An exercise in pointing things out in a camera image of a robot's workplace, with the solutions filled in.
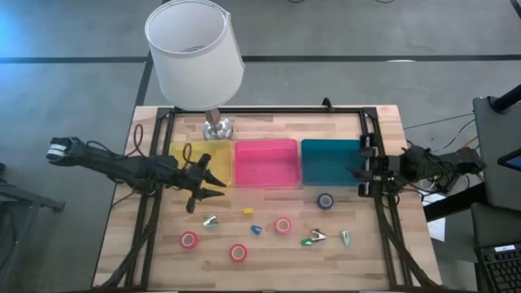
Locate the red tape roll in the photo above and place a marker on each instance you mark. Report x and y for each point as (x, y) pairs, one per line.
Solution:
(231, 252)
(276, 226)
(182, 240)

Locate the silver lamp base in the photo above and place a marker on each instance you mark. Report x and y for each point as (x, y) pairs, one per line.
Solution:
(217, 130)

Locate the white paper sheet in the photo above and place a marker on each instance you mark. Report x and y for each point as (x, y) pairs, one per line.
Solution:
(437, 230)

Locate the blue mini stapler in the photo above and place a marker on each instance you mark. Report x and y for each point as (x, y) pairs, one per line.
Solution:
(255, 230)

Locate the pale green staple remover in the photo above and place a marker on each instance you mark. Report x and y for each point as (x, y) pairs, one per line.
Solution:
(345, 238)

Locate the blue tape roll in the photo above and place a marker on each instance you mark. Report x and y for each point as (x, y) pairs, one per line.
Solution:
(318, 201)

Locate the teal plastic bin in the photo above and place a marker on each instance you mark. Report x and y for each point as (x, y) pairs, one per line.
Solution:
(325, 163)

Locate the pink plastic bin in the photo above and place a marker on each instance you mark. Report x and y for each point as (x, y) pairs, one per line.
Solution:
(264, 163)

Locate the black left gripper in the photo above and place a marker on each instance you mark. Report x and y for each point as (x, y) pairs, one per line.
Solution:
(193, 179)

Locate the small black table camera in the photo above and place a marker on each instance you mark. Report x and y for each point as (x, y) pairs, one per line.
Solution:
(328, 105)

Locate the yellow mini stapler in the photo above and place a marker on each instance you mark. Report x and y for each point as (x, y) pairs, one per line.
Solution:
(248, 211)

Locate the black laptop keyboard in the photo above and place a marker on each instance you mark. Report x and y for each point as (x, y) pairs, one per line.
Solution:
(502, 270)

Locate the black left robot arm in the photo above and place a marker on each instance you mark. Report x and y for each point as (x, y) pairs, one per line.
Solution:
(122, 167)

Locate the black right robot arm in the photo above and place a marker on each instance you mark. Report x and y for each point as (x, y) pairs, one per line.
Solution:
(411, 163)

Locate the white lamp shade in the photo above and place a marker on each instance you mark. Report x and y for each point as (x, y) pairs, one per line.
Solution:
(195, 77)

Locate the dark grey panel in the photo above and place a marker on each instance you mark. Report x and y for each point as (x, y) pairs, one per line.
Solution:
(500, 134)

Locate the teal staple remover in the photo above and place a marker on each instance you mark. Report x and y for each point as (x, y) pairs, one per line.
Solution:
(210, 221)

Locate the black pole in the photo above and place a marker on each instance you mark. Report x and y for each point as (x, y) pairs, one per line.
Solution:
(506, 99)

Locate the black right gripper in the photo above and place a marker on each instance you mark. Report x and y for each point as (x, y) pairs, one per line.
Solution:
(378, 169)

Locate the tablet with blue screen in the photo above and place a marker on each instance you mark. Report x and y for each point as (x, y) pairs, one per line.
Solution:
(513, 160)

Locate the black metal stand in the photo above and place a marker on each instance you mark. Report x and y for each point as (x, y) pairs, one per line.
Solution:
(24, 195)

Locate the yellow plastic bin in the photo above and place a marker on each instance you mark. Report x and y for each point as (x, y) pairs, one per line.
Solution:
(220, 163)

